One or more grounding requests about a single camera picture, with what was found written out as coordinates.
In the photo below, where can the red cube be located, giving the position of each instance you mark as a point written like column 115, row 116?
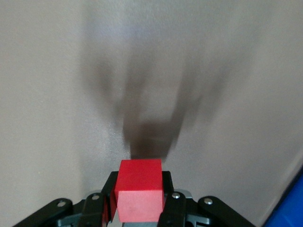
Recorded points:
column 139, row 189

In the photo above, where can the blue plastic storage bin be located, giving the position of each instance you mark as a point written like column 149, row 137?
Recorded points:
column 288, row 208

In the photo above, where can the brown table mat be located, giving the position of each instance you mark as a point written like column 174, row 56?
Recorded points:
column 47, row 71

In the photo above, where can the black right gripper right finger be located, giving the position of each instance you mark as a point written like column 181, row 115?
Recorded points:
column 172, row 208

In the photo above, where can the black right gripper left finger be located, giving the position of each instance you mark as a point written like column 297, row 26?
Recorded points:
column 94, row 208

